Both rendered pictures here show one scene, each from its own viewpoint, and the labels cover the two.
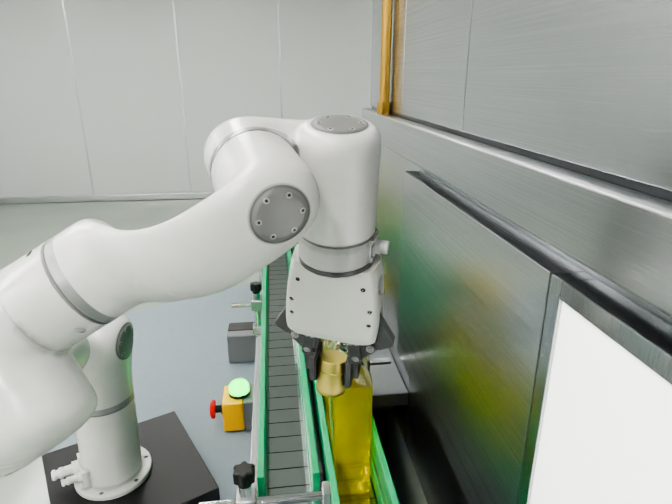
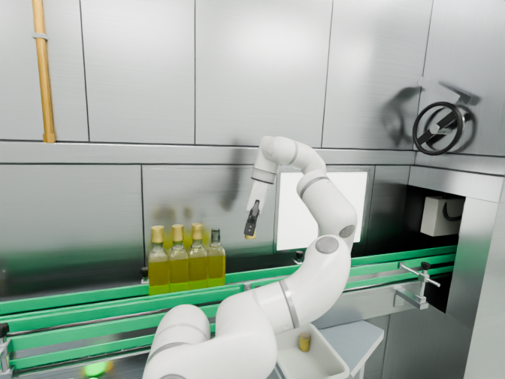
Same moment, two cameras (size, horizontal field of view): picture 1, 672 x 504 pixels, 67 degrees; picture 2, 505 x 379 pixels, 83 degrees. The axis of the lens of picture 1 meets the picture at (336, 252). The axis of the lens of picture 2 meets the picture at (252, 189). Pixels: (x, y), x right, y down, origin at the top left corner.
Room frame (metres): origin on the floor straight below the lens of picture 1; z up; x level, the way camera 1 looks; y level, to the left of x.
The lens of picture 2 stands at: (0.69, 0.84, 1.43)
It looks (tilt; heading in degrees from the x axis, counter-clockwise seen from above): 10 degrees down; 258
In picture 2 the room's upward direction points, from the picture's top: 2 degrees clockwise
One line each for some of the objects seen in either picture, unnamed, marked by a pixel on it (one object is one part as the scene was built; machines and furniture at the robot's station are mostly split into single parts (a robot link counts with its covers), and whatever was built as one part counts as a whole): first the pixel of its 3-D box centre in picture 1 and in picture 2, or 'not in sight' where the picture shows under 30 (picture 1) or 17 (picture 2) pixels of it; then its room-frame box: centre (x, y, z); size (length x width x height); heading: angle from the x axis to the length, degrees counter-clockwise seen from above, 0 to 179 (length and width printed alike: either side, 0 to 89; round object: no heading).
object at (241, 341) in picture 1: (243, 342); not in sight; (1.20, 0.25, 0.79); 0.08 x 0.08 x 0.08; 7
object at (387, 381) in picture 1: (350, 308); not in sight; (1.31, -0.04, 0.84); 0.95 x 0.09 x 0.11; 7
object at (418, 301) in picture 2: not in sight; (415, 288); (-0.13, 0.01, 0.90); 0.17 x 0.05 x 0.23; 97
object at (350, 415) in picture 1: (349, 423); (215, 275); (0.62, -0.02, 0.99); 0.06 x 0.06 x 0.21; 8
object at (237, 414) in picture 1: (239, 408); not in sight; (0.92, 0.21, 0.79); 0.07 x 0.07 x 0.07; 7
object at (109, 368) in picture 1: (91, 355); (182, 358); (0.71, 0.39, 1.05); 0.13 x 0.10 x 0.16; 85
